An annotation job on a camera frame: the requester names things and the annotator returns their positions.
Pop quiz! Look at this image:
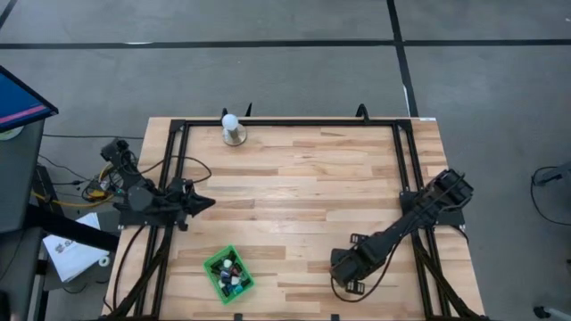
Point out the brass lamp with white bulb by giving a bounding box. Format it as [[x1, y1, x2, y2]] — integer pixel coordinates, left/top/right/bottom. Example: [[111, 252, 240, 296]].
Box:
[[221, 113, 248, 147]]

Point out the black aluminium rig frame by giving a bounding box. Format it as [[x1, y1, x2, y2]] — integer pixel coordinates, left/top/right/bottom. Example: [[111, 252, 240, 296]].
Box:
[[102, 116, 492, 321]]

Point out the white paper sheet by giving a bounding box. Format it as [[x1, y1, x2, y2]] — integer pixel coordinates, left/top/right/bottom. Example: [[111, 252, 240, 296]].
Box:
[[42, 212, 112, 283]]

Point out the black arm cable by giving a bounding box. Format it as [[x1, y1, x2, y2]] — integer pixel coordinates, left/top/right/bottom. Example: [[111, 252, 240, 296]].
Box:
[[136, 154, 213, 185], [329, 171, 469, 304]]

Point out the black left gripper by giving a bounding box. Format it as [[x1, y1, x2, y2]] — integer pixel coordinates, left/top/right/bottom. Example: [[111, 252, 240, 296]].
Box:
[[167, 177, 218, 231]]

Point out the black computer desk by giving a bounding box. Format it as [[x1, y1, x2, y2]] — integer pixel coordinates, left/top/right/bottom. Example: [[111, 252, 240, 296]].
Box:
[[0, 118, 121, 321]]

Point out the computer monitor blue screen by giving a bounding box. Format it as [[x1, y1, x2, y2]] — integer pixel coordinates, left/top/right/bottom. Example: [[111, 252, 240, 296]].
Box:
[[0, 65, 59, 134]]

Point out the green plastic basket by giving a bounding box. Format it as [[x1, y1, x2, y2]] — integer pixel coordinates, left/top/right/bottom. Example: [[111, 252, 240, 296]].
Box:
[[203, 243, 256, 306]]

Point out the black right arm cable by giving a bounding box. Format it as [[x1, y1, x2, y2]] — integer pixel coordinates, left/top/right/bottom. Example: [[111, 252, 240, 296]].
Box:
[[329, 171, 469, 304]]

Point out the yellow cable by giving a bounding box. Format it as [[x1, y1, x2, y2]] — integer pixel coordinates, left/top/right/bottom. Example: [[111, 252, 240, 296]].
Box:
[[33, 162, 117, 210]]

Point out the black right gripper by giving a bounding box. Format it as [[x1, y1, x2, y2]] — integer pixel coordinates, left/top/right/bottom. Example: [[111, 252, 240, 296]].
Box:
[[332, 232, 393, 295]]

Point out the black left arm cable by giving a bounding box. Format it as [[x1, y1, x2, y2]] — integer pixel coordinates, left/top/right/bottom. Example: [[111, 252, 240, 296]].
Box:
[[136, 154, 213, 185]]

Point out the grey chair base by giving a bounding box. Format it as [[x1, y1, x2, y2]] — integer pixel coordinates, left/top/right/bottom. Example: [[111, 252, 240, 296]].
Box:
[[533, 160, 571, 187]]

